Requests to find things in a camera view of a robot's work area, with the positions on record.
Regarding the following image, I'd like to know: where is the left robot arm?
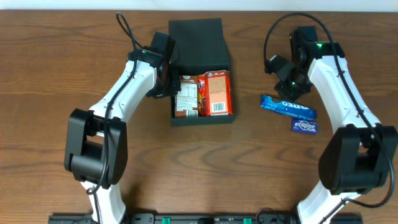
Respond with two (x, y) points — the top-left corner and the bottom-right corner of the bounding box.
(64, 47), (172, 223)

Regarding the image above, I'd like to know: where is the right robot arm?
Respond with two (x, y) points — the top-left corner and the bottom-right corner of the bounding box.
(267, 26), (397, 223)

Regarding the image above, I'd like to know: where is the brown carton with barcode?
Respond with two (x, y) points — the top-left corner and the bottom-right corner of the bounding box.
(175, 75), (198, 118)

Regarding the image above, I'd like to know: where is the blue Oreo cookie pack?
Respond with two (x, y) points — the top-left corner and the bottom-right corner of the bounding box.
(261, 95), (317, 120)

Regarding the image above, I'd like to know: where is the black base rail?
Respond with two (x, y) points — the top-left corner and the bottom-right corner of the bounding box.
(47, 212), (364, 224)

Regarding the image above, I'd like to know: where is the blue Eclipse gum pack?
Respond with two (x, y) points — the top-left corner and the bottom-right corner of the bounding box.
(291, 119), (318, 134)

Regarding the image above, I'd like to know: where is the dark green hinged box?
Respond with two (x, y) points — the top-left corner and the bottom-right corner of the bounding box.
(169, 19), (234, 126)

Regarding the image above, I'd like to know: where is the red Reeses candy bag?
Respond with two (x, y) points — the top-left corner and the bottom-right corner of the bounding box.
(198, 75), (207, 116)

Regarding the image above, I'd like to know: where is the orange carton with barcode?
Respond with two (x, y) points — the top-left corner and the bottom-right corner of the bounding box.
(204, 70), (233, 116)

